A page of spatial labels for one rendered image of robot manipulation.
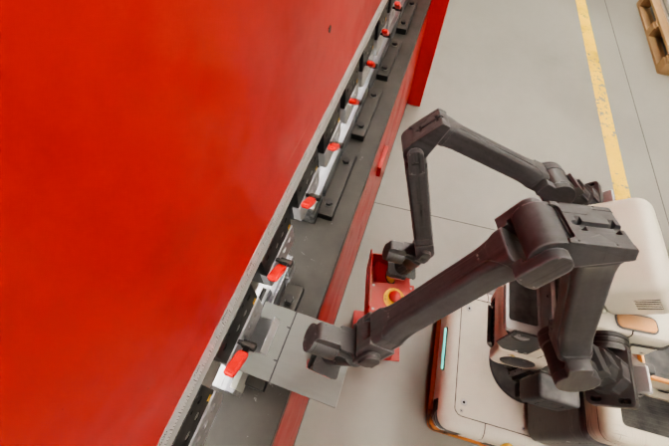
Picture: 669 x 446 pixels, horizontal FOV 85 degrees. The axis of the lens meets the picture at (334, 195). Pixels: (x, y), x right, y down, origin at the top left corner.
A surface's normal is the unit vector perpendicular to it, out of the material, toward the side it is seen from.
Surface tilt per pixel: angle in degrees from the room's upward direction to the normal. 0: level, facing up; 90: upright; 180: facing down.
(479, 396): 0
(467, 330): 0
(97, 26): 90
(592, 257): 76
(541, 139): 0
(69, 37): 90
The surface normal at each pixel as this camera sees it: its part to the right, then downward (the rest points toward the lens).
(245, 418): 0.02, -0.56
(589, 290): -0.12, 0.68
